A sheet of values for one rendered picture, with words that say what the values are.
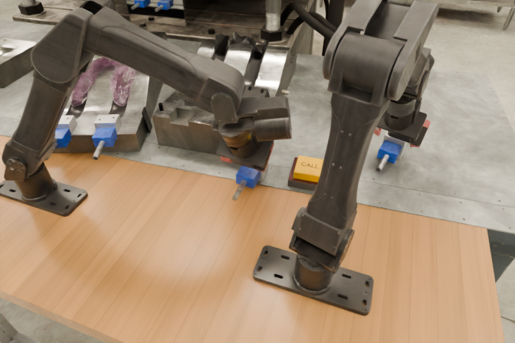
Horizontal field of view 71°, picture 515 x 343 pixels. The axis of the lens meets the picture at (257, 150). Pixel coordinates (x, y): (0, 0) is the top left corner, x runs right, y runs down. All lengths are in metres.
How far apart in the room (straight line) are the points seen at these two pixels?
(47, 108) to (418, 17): 0.57
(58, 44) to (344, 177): 0.44
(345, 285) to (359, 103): 0.34
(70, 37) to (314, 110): 0.68
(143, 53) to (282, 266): 0.42
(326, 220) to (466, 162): 0.53
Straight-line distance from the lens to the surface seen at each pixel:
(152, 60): 0.57
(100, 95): 1.06
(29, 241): 0.83
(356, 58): 0.43
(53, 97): 0.68
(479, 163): 1.01
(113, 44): 0.58
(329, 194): 0.52
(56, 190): 0.90
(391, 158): 0.89
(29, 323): 1.74
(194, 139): 0.89
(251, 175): 0.77
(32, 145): 0.77
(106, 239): 0.77
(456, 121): 1.14
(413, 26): 0.46
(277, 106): 0.59
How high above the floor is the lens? 1.37
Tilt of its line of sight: 39 degrees down
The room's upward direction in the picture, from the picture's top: straight up
